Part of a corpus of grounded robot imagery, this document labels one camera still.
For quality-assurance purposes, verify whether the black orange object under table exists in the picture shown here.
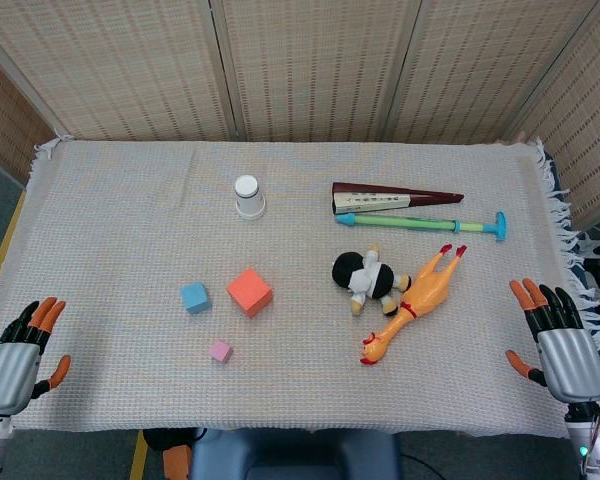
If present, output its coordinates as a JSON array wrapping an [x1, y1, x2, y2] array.
[[143, 427, 204, 480]]

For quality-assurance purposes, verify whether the white paper cup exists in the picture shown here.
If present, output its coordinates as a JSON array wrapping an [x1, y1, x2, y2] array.
[[233, 174, 267, 220]]

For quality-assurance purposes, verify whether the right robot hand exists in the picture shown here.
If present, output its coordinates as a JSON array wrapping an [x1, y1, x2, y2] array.
[[504, 278, 600, 404]]

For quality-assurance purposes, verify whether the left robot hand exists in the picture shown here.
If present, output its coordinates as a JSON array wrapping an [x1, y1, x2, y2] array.
[[0, 296, 73, 416]]

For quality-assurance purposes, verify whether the black white plush doll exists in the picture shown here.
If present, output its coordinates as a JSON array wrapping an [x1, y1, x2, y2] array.
[[331, 243, 414, 318]]

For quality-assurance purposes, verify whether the woven folding screen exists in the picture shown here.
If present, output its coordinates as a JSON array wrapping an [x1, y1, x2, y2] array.
[[0, 0, 600, 232]]

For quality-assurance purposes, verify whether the blue foam cube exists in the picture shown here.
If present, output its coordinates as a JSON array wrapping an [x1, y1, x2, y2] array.
[[179, 281, 213, 316]]

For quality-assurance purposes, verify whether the beige woven tablecloth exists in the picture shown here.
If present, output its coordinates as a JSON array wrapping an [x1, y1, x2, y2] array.
[[0, 137, 600, 441]]

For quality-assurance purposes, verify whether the green blue water squirter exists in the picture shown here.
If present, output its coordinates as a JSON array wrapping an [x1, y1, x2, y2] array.
[[335, 210, 508, 244]]

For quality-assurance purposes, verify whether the small pink foam cube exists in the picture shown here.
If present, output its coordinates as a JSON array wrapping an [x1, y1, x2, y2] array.
[[208, 339, 234, 365]]

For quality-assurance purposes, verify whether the blue robot torso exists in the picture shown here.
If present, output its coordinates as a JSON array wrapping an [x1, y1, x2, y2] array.
[[189, 427, 404, 480]]

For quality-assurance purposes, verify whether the dark red folded fan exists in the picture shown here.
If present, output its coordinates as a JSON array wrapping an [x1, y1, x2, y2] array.
[[331, 181, 466, 215]]

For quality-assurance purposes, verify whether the large orange foam cube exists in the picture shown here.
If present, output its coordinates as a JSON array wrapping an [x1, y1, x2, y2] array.
[[225, 267, 274, 320]]

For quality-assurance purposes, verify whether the orange rubber chicken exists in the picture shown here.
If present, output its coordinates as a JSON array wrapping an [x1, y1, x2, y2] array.
[[359, 243, 469, 366]]

